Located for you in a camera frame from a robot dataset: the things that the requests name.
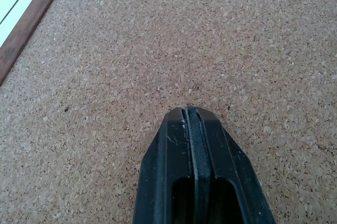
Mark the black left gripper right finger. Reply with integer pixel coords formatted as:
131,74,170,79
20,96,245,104
185,106,276,224

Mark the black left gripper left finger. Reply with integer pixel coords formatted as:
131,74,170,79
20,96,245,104
132,107,199,224

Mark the cork board with wooden frame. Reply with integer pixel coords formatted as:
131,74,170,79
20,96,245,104
0,0,337,224

